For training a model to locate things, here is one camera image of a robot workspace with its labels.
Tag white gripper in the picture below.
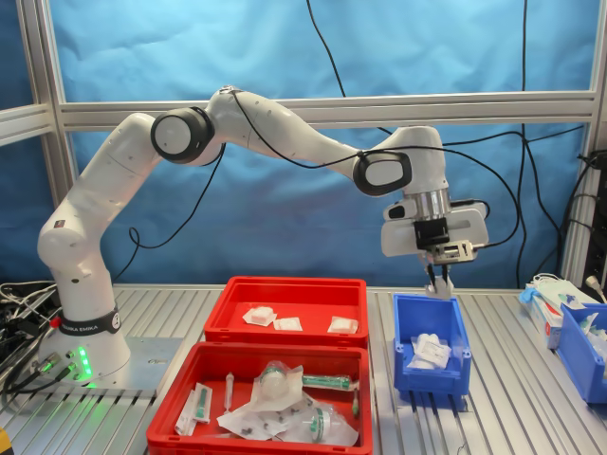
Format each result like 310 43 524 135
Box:
380 201 490 288

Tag printed white paper packet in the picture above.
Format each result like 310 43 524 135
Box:
416 334 451 364

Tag blue open-front storage bin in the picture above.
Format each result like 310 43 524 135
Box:
392 292 473 397

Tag light blue face masks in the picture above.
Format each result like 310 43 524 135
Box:
519 272 578 304

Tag blue white red carton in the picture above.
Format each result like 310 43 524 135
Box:
524 288 570 351

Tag red crate with medical supplies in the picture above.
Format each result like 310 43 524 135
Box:
145 341 376 455

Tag red crate with bandage packs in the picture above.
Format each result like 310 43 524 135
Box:
203 276 370 350

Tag long green syringe pack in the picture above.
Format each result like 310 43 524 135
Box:
302 373 355 388

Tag white power plug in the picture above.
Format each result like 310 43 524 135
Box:
585 276 607 304

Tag blue bin with supplies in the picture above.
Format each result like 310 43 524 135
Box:
557 302 607 405

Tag black equipment rack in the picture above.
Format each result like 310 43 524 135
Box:
576 149 607 296

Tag white filter in clear pack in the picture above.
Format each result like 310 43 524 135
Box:
250 362 304 399

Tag white pouch black parts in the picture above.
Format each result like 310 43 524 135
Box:
258 402 309 435
216 409 267 440

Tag green syringe in packet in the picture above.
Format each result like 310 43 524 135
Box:
192 384 213 424

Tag blue fabric backdrop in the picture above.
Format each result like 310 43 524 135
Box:
0 0 607 288

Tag green needle paper packet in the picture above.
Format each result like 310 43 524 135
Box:
174 386 200 436

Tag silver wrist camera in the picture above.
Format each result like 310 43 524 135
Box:
426 240 479 264

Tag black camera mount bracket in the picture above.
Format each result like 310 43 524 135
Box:
413 217 451 250

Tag aluminium profile frame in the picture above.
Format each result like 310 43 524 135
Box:
0 0 607 295

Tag green ring filter pouch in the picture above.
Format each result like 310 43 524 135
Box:
284 402 360 447

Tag black hanging cable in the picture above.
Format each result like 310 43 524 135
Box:
517 0 530 288
305 0 348 98

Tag black robot camera cable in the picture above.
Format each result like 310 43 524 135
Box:
111 87 523 285

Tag white base cables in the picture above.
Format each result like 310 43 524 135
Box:
0 281 59 315

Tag black base cables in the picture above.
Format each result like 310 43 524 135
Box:
0 317 65 405

